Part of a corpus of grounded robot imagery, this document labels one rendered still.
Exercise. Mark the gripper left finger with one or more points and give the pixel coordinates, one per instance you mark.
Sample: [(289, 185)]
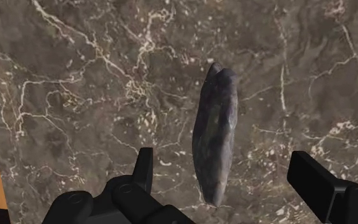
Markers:
[(129, 195)]

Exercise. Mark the dark purple elongated vegetable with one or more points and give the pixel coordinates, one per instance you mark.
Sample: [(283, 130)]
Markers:
[(215, 136)]

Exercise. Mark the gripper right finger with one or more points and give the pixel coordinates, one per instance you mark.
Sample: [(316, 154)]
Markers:
[(324, 189)]

